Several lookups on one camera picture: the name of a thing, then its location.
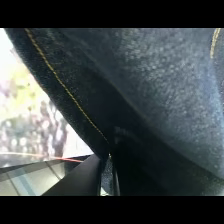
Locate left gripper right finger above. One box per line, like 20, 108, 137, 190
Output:
110, 151, 161, 197

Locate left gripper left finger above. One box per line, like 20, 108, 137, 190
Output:
42, 153, 103, 197

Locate dark blue jeans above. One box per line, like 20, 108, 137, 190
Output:
4, 27, 224, 197

